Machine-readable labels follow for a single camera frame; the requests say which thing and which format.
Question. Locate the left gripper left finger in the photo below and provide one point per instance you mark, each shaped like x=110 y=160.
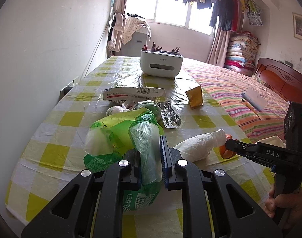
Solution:
x=90 y=205

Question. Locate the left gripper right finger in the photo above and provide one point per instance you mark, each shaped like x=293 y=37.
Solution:
x=213 y=204

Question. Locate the white tissue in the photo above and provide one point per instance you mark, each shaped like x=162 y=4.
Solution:
x=198 y=147

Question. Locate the green plastic bag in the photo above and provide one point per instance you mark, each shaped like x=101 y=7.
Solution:
x=109 y=139

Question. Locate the white medicine box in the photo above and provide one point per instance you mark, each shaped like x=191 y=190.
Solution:
x=135 y=94

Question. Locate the cream plastic trash bin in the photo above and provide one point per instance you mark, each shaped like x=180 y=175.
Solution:
x=273 y=140

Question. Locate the person's right hand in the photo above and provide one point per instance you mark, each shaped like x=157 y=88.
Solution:
x=292 y=201

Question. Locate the striped bed sheet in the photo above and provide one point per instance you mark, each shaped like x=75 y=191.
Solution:
x=225 y=87

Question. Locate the yellow pencil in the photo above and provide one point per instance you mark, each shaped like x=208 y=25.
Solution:
x=252 y=110

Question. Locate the blue white pencil case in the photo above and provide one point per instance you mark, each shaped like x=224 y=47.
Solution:
x=254 y=98

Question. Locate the red wooden headboard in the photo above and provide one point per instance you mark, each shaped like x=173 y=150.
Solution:
x=280 y=78

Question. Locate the silver pill blister pack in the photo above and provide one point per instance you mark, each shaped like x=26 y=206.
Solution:
x=169 y=117

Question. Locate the small white tissue ball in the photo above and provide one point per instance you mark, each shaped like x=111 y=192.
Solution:
x=116 y=109

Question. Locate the yellow snack wrapper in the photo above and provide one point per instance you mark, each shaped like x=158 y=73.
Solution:
x=195 y=97

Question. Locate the stack of folded quilts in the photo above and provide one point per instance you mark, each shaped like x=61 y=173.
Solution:
x=241 y=53

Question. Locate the pink right curtain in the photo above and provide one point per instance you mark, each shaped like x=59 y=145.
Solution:
x=218 y=52

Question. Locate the pink curtain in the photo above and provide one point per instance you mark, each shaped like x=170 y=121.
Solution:
x=218 y=52
x=114 y=44

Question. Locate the hanging dark clothes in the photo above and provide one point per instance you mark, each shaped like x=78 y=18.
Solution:
x=226 y=13

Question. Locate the white tissue organizer box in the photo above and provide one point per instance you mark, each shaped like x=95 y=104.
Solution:
x=159 y=63

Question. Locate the white appliance with cloth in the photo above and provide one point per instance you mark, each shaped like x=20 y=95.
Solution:
x=135 y=36

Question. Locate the pink left curtain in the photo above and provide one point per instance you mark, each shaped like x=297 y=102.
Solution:
x=114 y=44

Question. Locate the wall power socket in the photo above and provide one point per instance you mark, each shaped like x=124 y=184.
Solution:
x=69 y=86

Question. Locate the framed wall picture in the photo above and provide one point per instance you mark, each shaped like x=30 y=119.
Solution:
x=297 y=20

